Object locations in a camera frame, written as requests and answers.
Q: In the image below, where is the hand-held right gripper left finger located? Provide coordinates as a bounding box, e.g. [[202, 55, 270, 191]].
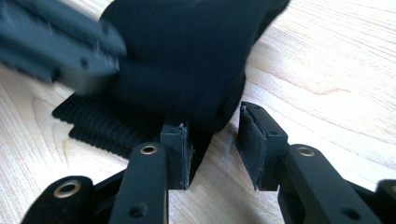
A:
[[160, 121, 196, 191]]

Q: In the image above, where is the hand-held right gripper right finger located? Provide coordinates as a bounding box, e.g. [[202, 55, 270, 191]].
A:
[[235, 101, 290, 192]]

